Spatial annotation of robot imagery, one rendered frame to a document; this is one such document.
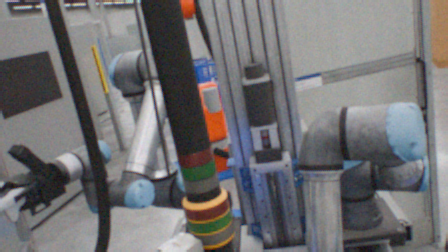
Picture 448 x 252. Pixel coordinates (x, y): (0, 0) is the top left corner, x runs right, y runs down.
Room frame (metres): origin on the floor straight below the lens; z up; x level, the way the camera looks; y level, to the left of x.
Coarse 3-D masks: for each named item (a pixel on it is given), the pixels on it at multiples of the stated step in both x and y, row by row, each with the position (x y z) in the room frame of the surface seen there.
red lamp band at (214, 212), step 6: (228, 198) 0.34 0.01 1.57; (222, 204) 0.33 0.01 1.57; (228, 204) 0.34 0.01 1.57; (186, 210) 0.33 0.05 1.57; (192, 210) 0.33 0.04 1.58; (198, 210) 0.32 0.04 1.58; (204, 210) 0.32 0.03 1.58; (210, 210) 0.32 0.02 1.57; (216, 210) 0.32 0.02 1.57; (222, 210) 0.33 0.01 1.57; (186, 216) 0.34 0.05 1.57; (192, 216) 0.33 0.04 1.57; (198, 216) 0.32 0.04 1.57; (204, 216) 0.32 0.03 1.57; (210, 216) 0.32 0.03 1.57; (216, 216) 0.32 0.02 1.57
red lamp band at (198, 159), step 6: (210, 150) 0.34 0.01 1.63; (180, 156) 0.33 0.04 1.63; (186, 156) 0.33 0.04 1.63; (192, 156) 0.33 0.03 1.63; (198, 156) 0.33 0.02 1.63; (204, 156) 0.33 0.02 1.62; (210, 156) 0.34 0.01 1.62; (180, 162) 0.33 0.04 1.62; (186, 162) 0.33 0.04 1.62; (192, 162) 0.33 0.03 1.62; (198, 162) 0.33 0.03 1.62; (204, 162) 0.33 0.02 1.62
